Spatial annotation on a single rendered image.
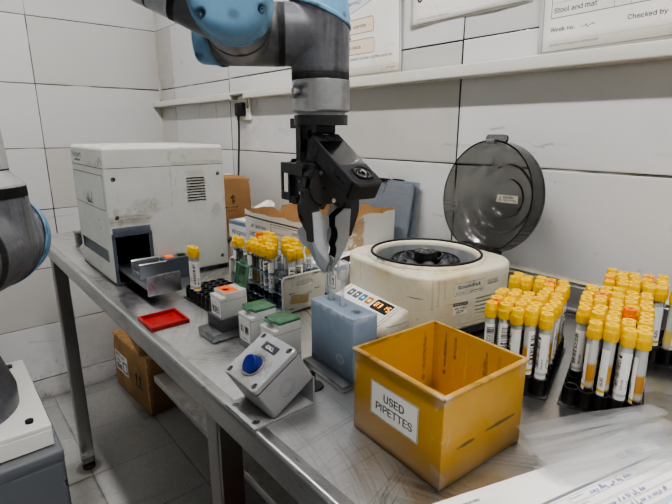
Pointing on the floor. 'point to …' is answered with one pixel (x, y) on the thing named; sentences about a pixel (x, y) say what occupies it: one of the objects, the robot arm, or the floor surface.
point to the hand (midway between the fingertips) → (330, 264)
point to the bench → (247, 465)
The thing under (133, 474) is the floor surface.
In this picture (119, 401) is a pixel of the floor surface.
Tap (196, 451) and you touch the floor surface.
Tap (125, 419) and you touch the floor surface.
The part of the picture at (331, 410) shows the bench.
